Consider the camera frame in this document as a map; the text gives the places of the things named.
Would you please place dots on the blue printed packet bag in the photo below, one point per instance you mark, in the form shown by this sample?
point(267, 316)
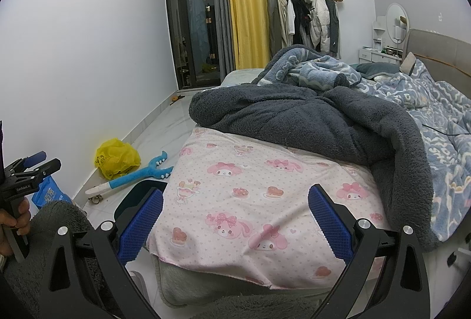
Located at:
point(51, 193)

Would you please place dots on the grey bed mattress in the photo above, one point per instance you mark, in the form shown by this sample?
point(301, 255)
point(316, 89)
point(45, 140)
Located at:
point(173, 286)

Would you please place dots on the white dressing table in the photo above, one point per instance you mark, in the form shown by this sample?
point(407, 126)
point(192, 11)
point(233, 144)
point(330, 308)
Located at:
point(379, 31)

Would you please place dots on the blue patterned duvet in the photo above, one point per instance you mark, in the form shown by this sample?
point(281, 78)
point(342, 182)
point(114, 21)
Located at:
point(441, 142)

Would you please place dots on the blue plush forked toy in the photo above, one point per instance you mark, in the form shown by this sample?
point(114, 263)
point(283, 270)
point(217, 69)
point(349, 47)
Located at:
point(136, 177)

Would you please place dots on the pink printed bed sheet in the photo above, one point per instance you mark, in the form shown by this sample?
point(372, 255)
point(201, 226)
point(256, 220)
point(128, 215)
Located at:
point(239, 201)

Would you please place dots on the light blue fleece blanket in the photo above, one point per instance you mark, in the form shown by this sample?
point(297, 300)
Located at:
point(320, 72)

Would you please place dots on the beige hanging coat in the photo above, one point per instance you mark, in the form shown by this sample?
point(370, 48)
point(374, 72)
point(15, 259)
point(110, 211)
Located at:
point(281, 17)

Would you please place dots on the dark blue pillow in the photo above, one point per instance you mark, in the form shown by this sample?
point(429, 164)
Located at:
point(379, 69)

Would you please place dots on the round white mirror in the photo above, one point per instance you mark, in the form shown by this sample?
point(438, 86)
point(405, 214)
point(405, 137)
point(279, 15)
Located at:
point(395, 15)

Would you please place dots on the white hanging jacket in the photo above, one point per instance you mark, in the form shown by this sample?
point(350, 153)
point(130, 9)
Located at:
point(320, 20)

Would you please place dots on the beige pillow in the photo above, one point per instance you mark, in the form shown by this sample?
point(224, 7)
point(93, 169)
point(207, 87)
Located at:
point(407, 63)

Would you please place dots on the dark grey hanging pants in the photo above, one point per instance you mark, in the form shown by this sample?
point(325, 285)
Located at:
point(333, 28)

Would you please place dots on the small orange floor item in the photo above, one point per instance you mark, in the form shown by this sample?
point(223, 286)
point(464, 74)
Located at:
point(173, 98)

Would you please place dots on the yellow curtain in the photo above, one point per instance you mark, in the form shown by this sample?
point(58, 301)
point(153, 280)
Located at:
point(246, 2)

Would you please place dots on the small brown round object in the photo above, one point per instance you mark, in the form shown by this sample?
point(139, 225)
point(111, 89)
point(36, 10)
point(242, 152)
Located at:
point(96, 199)

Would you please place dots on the yellow plastic bag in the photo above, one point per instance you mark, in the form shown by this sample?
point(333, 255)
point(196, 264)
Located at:
point(117, 157)

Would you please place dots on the beige padded headboard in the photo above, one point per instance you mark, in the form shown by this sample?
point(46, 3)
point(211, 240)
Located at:
point(441, 50)

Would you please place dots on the dark grey fleece blanket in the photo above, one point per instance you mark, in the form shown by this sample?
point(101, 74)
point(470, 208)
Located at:
point(294, 112)

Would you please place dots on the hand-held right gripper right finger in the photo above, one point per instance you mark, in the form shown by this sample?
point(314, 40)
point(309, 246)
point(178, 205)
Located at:
point(331, 227)

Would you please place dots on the dark glass balcony door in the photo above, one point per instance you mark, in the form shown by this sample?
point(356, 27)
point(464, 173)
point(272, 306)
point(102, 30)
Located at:
point(195, 20)

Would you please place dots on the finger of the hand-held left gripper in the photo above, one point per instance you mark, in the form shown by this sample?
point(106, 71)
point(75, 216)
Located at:
point(35, 157)
point(48, 166)

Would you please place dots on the white hanging shirt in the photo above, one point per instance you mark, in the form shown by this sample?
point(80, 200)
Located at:
point(291, 17)

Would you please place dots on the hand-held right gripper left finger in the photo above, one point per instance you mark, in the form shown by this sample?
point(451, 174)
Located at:
point(141, 227)

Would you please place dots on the person's left hand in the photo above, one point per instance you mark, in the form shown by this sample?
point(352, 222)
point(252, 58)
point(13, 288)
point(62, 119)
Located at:
point(24, 216)

